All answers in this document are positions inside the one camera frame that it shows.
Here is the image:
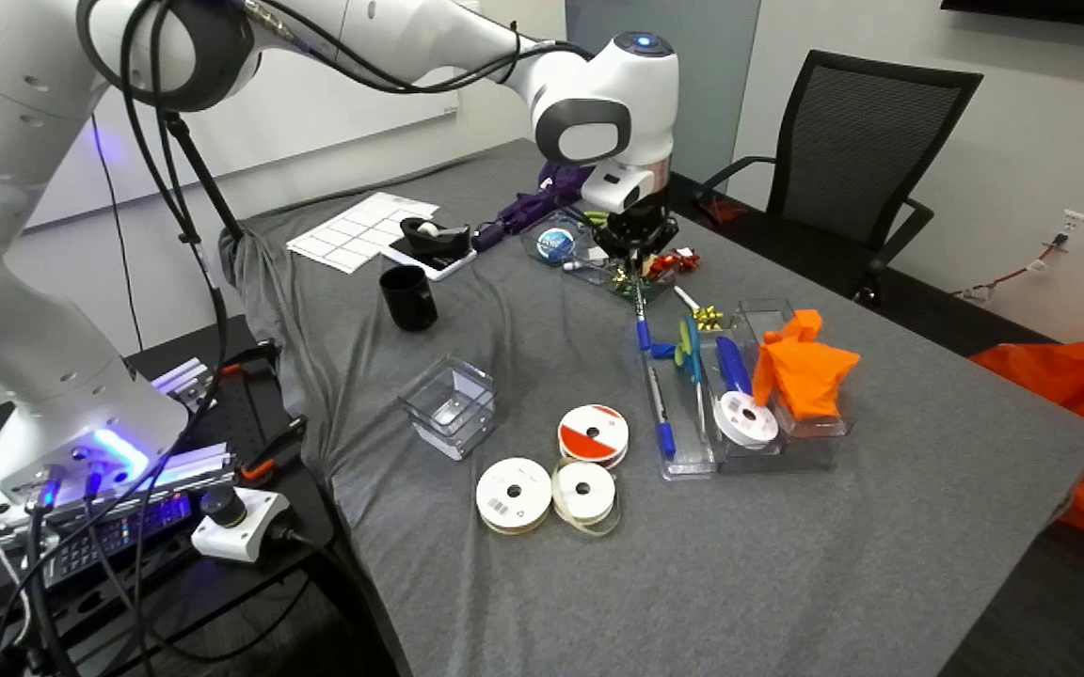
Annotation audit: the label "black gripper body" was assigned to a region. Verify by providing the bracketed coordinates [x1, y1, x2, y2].
[594, 196, 679, 266]

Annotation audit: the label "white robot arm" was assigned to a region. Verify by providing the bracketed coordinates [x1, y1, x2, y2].
[0, 0, 679, 505]

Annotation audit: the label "clear compartment case right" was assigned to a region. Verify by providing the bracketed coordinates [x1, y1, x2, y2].
[635, 299, 847, 480]

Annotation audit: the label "red toy car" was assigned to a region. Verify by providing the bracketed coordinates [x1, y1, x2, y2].
[642, 243, 699, 280]

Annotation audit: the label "Ice Breakers mints tin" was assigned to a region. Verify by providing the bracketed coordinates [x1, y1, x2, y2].
[535, 226, 574, 263]

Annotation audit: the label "purple folded umbrella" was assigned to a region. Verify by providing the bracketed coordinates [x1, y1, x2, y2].
[472, 162, 589, 253]

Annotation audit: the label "blue pen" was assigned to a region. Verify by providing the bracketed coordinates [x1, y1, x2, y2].
[635, 317, 679, 461]

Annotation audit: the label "red and white ribbon spool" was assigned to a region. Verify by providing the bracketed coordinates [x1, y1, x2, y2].
[556, 401, 633, 471]

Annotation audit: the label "orange cloth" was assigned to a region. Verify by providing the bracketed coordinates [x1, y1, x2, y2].
[754, 307, 863, 419]

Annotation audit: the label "black tape dispenser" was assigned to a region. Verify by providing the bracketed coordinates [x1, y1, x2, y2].
[399, 216, 472, 258]

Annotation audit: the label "grey table cloth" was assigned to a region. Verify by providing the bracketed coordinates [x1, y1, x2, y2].
[213, 139, 1084, 677]

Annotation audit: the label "black office chair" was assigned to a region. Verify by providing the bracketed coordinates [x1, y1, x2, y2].
[691, 50, 981, 304]

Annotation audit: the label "black cup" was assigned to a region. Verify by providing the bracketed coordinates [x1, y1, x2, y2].
[379, 266, 436, 330]

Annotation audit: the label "small clear plastic box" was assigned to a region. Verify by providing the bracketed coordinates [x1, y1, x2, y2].
[403, 359, 498, 458]

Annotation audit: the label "cream ribbon spool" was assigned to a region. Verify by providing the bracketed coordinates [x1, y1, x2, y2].
[552, 461, 617, 535]

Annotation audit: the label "white label sheet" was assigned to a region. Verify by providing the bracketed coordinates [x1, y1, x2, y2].
[290, 190, 436, 273]

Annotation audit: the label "green handled scissors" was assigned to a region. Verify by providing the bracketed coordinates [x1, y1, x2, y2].
[672, 318, 702, 383]

